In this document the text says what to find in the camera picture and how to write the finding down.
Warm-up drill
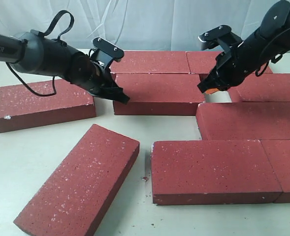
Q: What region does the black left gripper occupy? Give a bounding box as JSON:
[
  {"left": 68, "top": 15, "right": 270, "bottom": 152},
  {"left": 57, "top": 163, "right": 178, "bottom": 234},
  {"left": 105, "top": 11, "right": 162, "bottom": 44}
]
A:
[{"left": 85, "top": 59, "right": 130, "bottom": 104}]

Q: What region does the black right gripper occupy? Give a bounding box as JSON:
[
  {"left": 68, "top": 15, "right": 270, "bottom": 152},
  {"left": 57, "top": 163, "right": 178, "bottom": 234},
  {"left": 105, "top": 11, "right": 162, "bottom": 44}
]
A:
[{"left": 197, "top": 41, "right": 263, "bottom": 95}]

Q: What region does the red brick second row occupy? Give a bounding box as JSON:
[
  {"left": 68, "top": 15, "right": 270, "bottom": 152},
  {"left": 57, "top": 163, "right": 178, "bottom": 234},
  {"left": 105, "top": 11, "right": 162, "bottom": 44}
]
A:
[{"left": 113, "top": 74, "right": 205, "bottom": 116}]

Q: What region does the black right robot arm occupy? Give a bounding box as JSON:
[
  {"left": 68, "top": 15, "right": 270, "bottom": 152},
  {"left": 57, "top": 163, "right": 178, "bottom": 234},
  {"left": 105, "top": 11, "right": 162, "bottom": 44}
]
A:
[{"left": 197, "top": 0, "right": 290, "bottom": 94}]

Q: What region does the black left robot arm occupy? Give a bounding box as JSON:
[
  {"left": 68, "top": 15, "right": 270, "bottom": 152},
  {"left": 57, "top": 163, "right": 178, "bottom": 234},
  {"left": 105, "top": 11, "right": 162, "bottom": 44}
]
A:
[{"left": 0, "top": 30, "right": 130, "bottom": 104}]

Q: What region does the red brick third row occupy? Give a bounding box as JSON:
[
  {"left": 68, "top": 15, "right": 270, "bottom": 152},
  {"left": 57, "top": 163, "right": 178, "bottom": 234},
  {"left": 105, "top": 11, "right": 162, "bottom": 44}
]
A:
[{"left": 196, "top": 102, "right": 290, "bottom": 140}]

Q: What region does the red brick front row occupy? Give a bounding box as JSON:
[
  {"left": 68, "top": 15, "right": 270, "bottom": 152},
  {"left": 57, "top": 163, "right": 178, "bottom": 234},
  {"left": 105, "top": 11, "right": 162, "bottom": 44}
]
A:
[{"left": 151, "top": 140, "right": 282, "bottom": 206}]

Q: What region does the white backdrop curtain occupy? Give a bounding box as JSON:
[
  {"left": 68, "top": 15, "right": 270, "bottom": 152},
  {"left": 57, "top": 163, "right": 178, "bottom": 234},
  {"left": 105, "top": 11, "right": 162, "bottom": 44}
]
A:
[{"left": 0, "top": 0, "right": 274, "bottom": 51}]

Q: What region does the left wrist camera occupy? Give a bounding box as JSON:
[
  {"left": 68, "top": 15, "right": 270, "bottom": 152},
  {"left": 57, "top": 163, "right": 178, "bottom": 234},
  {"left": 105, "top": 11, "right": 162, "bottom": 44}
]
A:
[{"left": 89, "top": 37, "right": 125, "bottom": 69}]

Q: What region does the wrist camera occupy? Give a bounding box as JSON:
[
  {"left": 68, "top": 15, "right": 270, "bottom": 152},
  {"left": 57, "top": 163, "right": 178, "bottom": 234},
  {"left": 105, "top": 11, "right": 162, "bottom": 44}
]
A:
[
  {"left": 89, "top": 37, "right": 125, "bottom": 69},
  {"left": 198, "top": 25, "right": 243, "bottom": 53}
]

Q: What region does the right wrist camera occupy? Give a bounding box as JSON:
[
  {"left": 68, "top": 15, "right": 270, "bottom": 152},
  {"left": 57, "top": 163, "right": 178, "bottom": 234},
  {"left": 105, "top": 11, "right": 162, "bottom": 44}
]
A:
[{"left": 198, "top": 25, "right": 243, "bottom": 53}]

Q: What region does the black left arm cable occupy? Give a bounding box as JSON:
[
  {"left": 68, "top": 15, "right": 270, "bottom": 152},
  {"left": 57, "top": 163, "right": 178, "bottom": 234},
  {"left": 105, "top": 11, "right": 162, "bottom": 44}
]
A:
[{"left": 5, "top": 10, "right": 75, "bottom": 97}]

